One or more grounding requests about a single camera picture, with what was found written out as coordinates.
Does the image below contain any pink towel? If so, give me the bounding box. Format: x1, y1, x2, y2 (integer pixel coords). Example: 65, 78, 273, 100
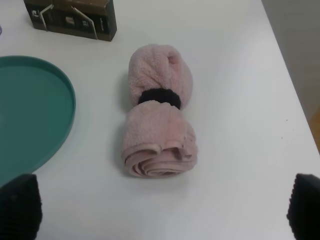
121, 44, 198, 178

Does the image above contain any teal round plate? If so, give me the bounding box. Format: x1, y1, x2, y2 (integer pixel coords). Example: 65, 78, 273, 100
0, 55, 76, 185

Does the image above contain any dark brown cardboard box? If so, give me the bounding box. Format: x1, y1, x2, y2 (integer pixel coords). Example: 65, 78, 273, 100
24, 0, 117, 42

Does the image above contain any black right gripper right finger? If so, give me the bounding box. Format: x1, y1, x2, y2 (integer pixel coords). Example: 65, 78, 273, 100
286, 173, 320, 240

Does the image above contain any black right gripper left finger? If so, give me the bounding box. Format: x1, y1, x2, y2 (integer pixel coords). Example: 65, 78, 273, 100
0, 174, 43, 240

